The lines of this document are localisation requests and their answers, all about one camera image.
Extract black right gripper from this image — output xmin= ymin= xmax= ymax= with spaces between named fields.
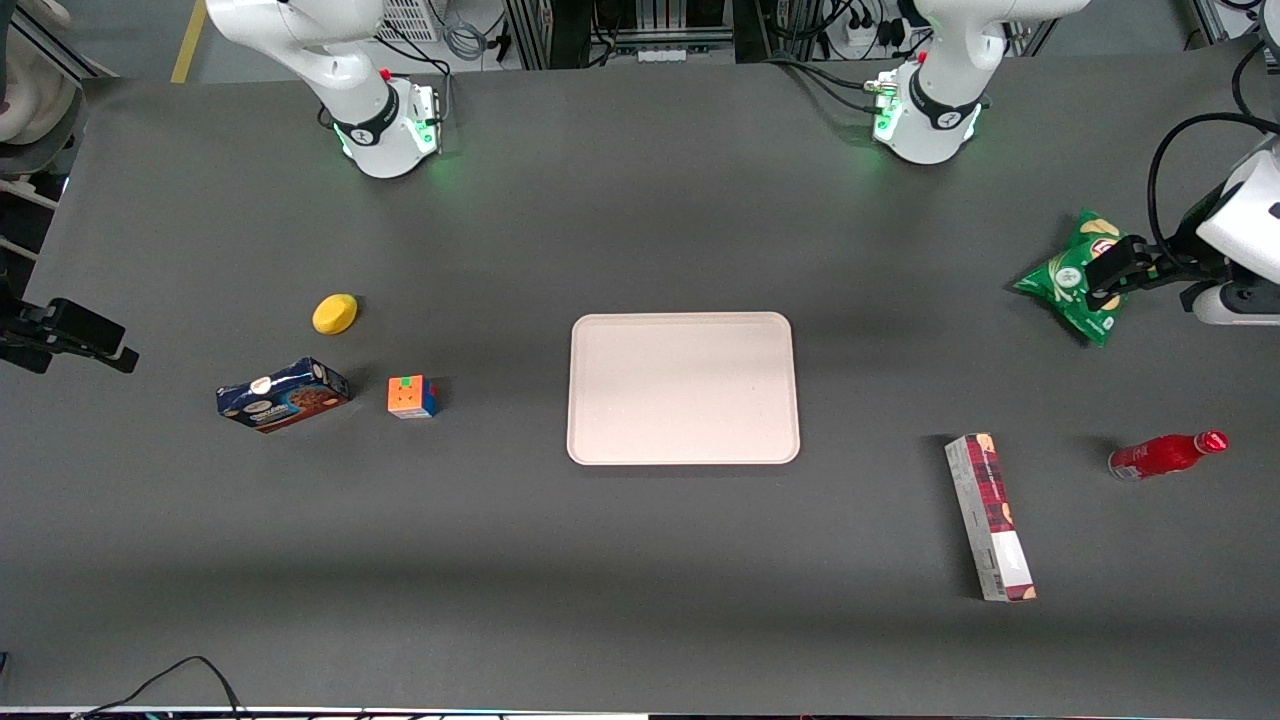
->
xmin=0 ymin=297 xmax=140 ymax=374

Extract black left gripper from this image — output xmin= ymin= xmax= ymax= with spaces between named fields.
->
xmin=1086 ymin=192 xmax=1238 ymax=312

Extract long red cookie box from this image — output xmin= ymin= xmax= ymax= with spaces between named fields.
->
xmin=944 ymin=432 xmax=1038 ymax=603

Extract blue cookie box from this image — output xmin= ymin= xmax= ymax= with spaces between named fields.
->
xmin=215 ymin=357 xmax=351 ymax=434

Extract beige plastic tray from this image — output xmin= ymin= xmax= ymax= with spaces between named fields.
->
xmin=566 ymin=312 xmax=802 ymax=467

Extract green chips bag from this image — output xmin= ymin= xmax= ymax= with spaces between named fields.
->
xmin=1012 ymin=208 xmax=1151 ymax=348

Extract red soda bottle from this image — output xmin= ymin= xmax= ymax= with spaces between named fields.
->
xmin=1107 ymin=430 xmax=1230 ymax=483

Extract yellow lemon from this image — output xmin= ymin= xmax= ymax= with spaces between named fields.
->
xmin=312 ymin=293 xmax=359 ymax=336

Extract colourful puzzle cube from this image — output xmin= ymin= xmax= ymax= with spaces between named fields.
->
xmin=387 ymin=374 xmax=439 ymax=420

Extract white plastic crate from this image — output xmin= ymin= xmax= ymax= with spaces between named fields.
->
xmin=378 ymin=0 xmax=442 ymax=44

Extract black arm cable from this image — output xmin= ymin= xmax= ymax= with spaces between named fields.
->
xmin=1147 ymin=40 xmax=1280 ymax=263

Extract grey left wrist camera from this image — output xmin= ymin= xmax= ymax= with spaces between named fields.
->
xmin=1190 ymin=283 xmax=1280 ymax=328

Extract black cable at table edge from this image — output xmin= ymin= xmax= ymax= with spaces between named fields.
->
xmin=75 ymin=655 xmax=251 ymax=720

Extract black base cables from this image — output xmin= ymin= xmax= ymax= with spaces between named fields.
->
xmin=765 ymin=55 xmax=886 ymax=113

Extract grey coiled cable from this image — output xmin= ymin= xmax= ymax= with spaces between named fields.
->
xmin=443 ymin=0 xmax=493 ymax=63

